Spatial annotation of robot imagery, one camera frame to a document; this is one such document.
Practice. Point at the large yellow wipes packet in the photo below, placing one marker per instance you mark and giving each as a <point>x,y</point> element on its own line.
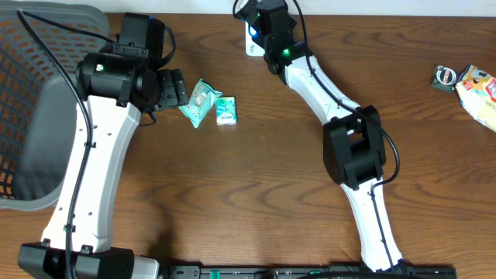
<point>476,91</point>

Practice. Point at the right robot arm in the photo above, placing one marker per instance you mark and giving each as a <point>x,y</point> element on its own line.
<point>353,139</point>

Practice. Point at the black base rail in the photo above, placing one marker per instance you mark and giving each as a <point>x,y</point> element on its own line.
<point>334,271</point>

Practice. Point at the mint Zappy wipes packet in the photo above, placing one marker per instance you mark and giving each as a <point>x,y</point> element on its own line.
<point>201,101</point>

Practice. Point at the Zam-Buk ointment tin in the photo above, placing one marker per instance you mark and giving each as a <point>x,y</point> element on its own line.
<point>444,78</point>

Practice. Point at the grey plastic mesh basket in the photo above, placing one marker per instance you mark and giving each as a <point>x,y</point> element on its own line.
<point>38,110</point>

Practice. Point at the teal tissue pack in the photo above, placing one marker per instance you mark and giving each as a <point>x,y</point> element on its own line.
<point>225,111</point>

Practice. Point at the white barcode scanner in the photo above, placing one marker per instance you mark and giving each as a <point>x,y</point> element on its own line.
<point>251,47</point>

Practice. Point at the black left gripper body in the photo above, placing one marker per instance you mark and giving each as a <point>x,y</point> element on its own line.
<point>173,93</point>

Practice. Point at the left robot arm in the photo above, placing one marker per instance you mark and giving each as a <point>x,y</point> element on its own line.
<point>113,88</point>

